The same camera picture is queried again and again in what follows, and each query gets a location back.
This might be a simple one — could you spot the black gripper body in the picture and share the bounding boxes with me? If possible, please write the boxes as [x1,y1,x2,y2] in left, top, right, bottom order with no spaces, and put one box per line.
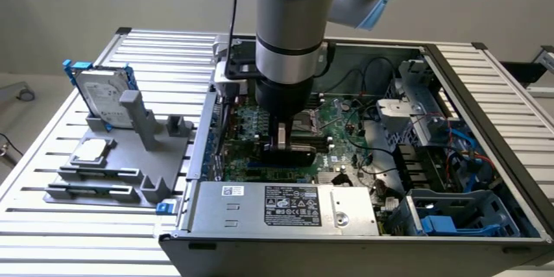
[254,77,314,148]

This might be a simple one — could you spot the CPU socket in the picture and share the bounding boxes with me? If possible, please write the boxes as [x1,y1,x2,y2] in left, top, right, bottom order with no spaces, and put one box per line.
[292,109,326,137]

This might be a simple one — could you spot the black RAM slots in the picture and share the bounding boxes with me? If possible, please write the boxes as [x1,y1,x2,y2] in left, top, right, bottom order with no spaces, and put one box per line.
[298,135,331,155]

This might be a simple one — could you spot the green motherboard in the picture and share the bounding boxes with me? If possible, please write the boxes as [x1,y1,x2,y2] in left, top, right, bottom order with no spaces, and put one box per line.
[219,91,378,187]

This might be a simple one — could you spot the silver chipset heatsink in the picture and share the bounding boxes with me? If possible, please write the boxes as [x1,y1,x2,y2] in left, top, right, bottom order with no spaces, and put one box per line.
[316,172,348,186]

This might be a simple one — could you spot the silver power supply unit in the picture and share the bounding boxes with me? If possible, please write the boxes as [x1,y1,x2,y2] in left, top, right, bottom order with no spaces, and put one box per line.
[188,180,382,237]

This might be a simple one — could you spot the silver disk bay cage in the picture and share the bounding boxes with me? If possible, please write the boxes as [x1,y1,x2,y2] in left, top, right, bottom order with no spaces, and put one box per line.
[375,58,461,148]

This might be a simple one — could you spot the black fan shroud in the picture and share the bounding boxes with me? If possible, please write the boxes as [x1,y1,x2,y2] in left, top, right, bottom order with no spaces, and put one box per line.
[390,143,453,191]

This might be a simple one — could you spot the small blue plastic clip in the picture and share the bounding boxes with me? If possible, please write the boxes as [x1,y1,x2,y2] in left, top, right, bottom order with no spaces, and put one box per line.
[156,202,178,217]

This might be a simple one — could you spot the grey parts rack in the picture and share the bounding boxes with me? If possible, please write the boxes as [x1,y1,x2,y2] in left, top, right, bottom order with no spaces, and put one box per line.
[41,90,196,208]

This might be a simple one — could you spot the black open PC case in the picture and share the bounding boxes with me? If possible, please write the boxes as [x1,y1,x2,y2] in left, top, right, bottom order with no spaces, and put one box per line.
[158,34,554,277]

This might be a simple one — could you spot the silver hard disk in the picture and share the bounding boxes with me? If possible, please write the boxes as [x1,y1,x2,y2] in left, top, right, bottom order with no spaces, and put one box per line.
[72,68,136,129]

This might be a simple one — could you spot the silver CPU chip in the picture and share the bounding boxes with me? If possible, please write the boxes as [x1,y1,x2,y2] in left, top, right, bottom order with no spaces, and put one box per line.
[71,138,110,161]

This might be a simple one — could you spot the blue disk bay tray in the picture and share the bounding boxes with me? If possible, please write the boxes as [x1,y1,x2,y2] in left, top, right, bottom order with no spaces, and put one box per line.
[405,188,521,237]

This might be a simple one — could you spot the black and white side stand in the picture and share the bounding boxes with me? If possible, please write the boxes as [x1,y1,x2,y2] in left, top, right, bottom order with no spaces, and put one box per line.
[498,44,554,97]

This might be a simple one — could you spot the grey caster wheel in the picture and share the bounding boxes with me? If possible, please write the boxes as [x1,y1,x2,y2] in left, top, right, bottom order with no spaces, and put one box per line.
[13,82,36,102]

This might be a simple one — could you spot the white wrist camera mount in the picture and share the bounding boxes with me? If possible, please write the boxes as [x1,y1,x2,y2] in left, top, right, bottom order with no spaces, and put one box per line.
[210,34,260,93]

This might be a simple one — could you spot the black wire loop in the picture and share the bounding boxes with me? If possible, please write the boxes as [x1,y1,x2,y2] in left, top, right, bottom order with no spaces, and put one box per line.
[319,56,397,97]

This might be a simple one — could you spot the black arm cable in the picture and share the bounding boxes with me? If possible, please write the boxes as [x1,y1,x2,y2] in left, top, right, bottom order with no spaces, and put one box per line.
[226,0,243,42]

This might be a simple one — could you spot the blue data wire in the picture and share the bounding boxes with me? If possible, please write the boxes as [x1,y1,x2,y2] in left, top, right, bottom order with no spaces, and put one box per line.
[446,126,479,182]

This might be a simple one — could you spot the red wire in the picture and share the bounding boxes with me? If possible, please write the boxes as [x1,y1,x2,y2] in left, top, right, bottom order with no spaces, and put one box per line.
[469,156,495,175]

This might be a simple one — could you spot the blue disk carrier frame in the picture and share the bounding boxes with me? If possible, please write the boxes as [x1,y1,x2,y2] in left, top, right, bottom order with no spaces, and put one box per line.
[63,59,139,128]

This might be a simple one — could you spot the thin black floor cable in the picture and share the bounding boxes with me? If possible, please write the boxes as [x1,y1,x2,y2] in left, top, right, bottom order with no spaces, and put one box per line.
[0,132,24,158]

